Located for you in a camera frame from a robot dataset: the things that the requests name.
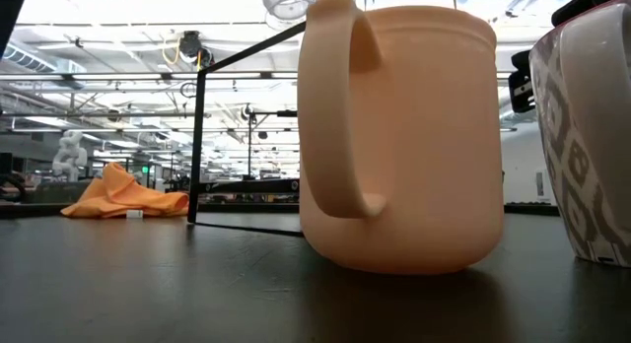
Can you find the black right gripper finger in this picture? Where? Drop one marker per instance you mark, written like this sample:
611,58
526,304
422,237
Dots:
521,82

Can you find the white mug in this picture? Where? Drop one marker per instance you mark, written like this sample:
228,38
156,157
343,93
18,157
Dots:
591,136

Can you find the peach plastic mug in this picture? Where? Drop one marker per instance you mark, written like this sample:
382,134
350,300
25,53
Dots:
424,136

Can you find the clear plastic cup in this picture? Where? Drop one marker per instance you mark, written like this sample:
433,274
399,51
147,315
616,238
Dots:
288,3

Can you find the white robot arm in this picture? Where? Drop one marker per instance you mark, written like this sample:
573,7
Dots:
69,158

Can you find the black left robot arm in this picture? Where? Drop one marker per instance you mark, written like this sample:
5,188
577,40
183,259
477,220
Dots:
9,13

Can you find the orange cloth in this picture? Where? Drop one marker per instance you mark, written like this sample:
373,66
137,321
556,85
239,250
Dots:
123,197

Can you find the black table mat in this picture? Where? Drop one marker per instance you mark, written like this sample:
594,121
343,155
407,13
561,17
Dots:
148,284

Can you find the wooden shelf with black frame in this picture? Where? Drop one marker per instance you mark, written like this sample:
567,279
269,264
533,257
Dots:
197,146

